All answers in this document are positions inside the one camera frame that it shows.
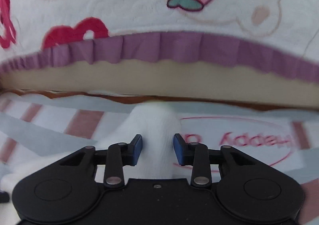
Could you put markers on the cream shirt with green trim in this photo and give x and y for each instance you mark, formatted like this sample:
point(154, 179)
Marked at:
point(157, 127)

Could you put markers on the checkered cartoon bed sheet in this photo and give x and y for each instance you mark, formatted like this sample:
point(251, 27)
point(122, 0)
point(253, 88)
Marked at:
point(249, 125)

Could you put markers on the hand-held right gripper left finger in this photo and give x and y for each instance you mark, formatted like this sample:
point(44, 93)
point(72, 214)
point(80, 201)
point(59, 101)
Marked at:
point(138, 150)

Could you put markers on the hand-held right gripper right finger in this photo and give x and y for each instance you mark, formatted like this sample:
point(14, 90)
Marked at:
point(177, 150)

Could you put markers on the strawberry print quilt purple trim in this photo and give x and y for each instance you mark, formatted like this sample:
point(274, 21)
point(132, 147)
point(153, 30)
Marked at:
point(124, 3)

